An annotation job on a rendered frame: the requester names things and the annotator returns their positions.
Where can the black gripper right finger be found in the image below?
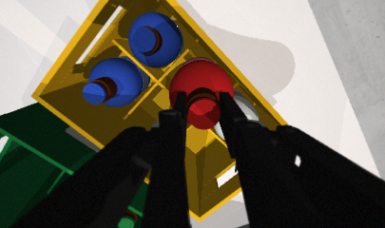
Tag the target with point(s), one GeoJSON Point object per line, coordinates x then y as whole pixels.
{"type": "Point", "coordinates": [326, 187]}

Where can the green divided crate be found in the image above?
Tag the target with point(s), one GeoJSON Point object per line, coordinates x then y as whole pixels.
{"type": "Point", "coordinates": [26, 178]}

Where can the blue bottle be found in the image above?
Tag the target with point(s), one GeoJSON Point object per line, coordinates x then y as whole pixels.
{"type": "Point", "coordinates": [120, 82]}
{"type": "Point", "coordinates": [156, 40]}

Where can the yellow divided crate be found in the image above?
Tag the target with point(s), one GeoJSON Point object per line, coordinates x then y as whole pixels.
{"type": "Point", "coordinates": [61, 91]}

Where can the white bottle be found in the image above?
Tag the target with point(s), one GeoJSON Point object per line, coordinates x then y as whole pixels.
{"type": "Point", "coordinates": [247, 108]}

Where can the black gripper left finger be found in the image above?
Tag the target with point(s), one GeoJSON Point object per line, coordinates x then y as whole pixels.
{"type": "Point", "coordinates": [98, 193]}

